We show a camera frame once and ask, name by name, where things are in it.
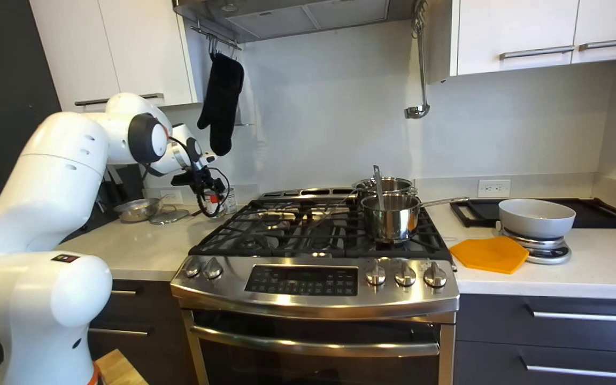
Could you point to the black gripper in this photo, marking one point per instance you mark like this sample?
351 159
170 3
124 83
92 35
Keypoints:
194 163

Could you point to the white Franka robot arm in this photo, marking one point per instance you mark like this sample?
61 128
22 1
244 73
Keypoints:
52 185

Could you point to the steel kitchen scale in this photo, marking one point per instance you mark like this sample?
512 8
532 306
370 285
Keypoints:
544 249

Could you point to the glass pot lid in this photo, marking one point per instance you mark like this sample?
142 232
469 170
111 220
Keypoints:
170 215

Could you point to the steel stove knob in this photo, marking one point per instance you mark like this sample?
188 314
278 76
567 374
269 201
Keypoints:
405 274
376 274
213 271
436 274
194 271

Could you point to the black countertop appliance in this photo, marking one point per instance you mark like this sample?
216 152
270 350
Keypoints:
127 185

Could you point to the black oven mitt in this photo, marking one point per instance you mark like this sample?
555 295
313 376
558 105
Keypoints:
220 100

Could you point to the white hanging towel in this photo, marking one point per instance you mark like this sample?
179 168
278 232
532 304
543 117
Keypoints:
250 108

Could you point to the stainless steel gas stove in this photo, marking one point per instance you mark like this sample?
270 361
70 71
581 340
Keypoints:
309 285

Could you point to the dark lower cabinet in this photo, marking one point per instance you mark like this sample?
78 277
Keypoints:
558 344
144 322

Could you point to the steel utensil in saucepan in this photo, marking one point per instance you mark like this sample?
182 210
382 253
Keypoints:
378 185

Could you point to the large steel saucepan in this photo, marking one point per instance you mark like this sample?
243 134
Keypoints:
392 216

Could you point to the small steel saucepan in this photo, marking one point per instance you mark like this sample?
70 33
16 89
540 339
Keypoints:
394 185

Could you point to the steel range hood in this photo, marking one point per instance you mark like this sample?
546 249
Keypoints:
301 18

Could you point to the hanging steel ladle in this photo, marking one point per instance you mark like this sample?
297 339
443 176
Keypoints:
417 110

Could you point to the orange silicone mat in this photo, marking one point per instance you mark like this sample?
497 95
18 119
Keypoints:
490 255

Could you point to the grey bowl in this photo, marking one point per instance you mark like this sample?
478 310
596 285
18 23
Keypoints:
536 216

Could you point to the black tray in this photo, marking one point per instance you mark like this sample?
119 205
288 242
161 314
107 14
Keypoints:
608 215

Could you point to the white wall outlet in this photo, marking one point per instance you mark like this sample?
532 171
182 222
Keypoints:
494 190

